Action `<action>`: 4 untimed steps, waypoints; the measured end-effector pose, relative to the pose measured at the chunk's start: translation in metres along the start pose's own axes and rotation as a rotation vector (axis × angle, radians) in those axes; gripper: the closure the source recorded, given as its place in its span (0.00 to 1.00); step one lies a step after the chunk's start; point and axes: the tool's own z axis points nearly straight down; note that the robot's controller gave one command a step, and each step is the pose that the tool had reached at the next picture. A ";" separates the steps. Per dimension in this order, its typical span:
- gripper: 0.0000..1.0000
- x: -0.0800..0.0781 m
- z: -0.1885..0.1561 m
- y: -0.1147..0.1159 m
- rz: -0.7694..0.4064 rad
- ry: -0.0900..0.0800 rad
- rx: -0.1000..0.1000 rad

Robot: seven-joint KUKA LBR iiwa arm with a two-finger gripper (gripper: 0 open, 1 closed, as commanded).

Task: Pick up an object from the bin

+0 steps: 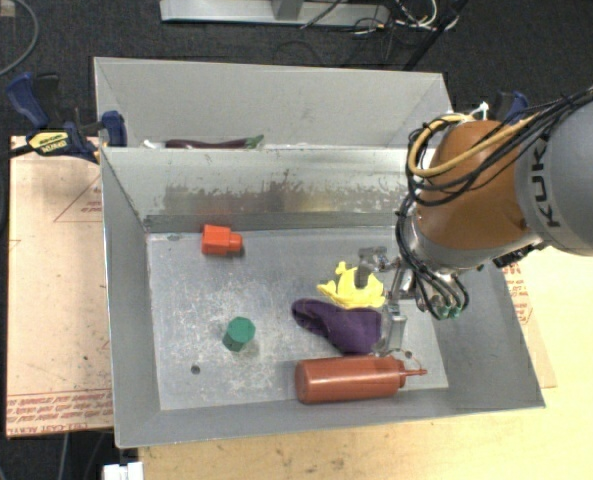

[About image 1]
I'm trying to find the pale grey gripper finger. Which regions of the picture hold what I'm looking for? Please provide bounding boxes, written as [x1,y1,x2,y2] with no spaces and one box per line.
[374,302,409,359]
[354,245,392,290]

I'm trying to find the yellow toy duck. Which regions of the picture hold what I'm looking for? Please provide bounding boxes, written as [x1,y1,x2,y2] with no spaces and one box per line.
[316,260,388,311]

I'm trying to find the purple cloth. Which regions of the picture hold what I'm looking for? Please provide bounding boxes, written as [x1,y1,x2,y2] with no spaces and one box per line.
[290,297,384,356]

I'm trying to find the red-brown squeeze bottle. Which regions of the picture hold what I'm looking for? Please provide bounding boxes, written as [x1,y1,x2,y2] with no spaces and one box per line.
[294,354,429,406]

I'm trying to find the green hexagonal block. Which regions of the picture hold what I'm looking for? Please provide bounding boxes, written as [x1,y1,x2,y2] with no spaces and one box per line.
[221,316,257,354]

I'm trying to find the orange-red plastic block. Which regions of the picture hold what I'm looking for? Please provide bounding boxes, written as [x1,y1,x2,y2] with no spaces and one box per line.
[200,223,245,258]

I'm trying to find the grey metal bin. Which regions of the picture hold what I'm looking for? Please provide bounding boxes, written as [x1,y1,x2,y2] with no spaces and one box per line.
[93,56,547,450]

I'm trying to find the brown cardboard board, red print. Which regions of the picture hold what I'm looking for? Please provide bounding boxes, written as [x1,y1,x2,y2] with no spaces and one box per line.
[5,135,559,440]

